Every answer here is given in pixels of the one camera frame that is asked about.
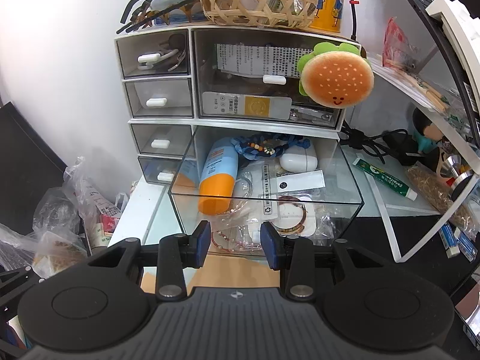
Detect green white toothpaste tube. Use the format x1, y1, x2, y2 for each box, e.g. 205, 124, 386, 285
352, 157, 419, 202

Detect brown bangle bracelet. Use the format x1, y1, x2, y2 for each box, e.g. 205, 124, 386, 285
269, 194, 309, 235

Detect white yellow box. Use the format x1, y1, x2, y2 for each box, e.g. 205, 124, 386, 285
201, 91, 293, 121

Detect black panel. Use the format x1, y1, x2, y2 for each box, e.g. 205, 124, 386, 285
0, 101, 69, 235

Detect white drawer cabinet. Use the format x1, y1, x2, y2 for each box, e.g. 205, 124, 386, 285
114, 25, 363, 131
128, 118, 341, 185

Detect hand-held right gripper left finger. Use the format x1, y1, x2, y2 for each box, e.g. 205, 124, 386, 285
88, 220, 211, 301

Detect black desk mat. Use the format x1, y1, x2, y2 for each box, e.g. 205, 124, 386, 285
339, 213, 480, 310

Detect clear plastic bag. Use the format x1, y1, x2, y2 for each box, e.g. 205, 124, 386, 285
0, 185, 89, 274

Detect white label zip bag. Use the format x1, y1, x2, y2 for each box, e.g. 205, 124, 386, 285
258, 163, 325, 219

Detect metal nail clipper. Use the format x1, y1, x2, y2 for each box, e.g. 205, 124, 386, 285
290, 106, 335, 122

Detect red printed plastic bag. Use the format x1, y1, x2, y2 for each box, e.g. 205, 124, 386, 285
63, 155, 130, 256

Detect blue orange sunscreen bottle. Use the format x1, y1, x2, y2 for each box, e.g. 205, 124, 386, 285
197, 137, 240, 216

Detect wrapped chopsticks packet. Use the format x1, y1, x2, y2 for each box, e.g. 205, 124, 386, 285
374, 54, 451, 114

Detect blue white eraser packs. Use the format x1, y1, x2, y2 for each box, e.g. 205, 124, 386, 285
438, 220, 478, 262

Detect black haired teal figurine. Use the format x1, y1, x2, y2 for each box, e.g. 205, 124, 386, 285
412, 106, 447, 155

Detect white earbud case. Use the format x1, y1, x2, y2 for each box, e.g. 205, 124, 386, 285
279, 146, 319, 172

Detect small clear drawer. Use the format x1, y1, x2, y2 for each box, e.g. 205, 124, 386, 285
137, 155, 198, 184
116, 29, 190, 80
123, 77, 194, 118
131, 122, 194, 155

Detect black hair claw clip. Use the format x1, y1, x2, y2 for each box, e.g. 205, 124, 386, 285
116, 0, 199, 35

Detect red snack packet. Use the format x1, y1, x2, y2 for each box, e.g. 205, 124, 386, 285
382, 17, 414, 69

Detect silver metal funnel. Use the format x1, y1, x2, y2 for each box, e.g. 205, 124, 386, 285
438, 153, 476, 197

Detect hamburger plush toy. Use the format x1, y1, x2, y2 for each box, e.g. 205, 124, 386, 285
298, 42, 375, 107

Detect black smartphone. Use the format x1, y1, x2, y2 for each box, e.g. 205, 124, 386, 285
451, 273, 480, 343

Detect black hair ties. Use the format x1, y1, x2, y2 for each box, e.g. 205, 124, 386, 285
157, 33, 188, 73

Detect pink bead bracelet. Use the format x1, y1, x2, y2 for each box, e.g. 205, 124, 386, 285
211, 228, 264, 253

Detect black power adapter with cord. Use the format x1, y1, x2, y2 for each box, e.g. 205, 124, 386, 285
338, 119, 420, 167

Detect white printed paper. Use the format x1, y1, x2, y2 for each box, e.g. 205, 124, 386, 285
215, 43, 313, 80

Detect black laptop cable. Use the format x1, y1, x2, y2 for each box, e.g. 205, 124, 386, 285
348, 0, 361, 43

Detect blue braided cord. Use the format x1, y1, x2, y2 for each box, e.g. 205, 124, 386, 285
230, 136, 311, 159

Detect oat grain packet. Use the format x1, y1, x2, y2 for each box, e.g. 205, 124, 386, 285
406, 164, 474, 230

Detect white keyboard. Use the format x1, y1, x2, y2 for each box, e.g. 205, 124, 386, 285
425, 0, 480, 114

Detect black laptop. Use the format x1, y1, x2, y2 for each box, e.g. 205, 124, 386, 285
375, 0, 480, 144

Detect yellow cartoon cup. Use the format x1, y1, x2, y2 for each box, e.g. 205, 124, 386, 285
308, 0, 346, 33

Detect white desk riser shelf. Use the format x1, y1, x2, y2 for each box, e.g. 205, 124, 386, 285
364, 53, 480, 264

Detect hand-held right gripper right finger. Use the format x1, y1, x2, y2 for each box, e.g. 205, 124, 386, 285
260, 221, 383, 301

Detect large clear drawer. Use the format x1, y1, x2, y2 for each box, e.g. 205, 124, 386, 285
167, 125, 365, 260
193, 29, 344, 125

